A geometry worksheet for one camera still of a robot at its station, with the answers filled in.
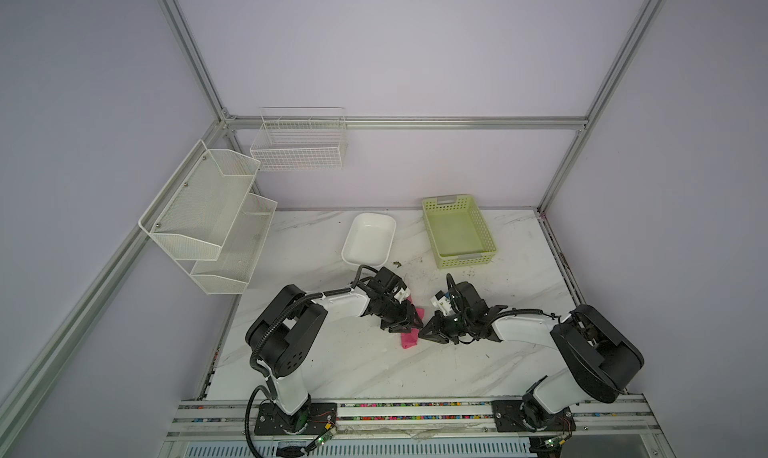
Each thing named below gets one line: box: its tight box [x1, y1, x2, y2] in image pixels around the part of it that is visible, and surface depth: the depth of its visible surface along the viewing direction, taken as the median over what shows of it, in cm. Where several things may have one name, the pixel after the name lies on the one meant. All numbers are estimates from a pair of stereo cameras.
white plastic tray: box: [341, 212, 397, 267], surface depth 112 cm
